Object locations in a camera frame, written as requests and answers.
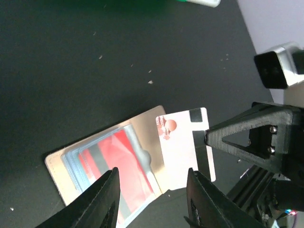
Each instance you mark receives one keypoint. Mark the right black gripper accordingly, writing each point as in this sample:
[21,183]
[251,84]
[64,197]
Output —
[268,135]

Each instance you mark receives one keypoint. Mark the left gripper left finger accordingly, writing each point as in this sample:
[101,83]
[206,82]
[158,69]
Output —
[97,207]

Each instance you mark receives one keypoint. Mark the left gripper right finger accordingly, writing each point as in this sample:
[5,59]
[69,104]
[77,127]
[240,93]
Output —
[208,207]

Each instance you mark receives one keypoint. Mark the red card black stripe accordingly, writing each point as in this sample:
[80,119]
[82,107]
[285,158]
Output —
[112,151]

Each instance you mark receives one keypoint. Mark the white card red ornament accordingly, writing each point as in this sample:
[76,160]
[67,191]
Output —
[182,136]

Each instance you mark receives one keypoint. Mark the beige card holder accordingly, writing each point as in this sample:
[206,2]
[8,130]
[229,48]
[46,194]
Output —
[132,146]

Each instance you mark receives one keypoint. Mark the white bin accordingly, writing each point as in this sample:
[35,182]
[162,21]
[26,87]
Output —
[208,3]

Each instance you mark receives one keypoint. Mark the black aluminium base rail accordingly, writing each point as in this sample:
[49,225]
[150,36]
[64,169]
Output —
[265,196]

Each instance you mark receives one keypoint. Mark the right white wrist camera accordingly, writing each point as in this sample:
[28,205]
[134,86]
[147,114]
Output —
[282,66]

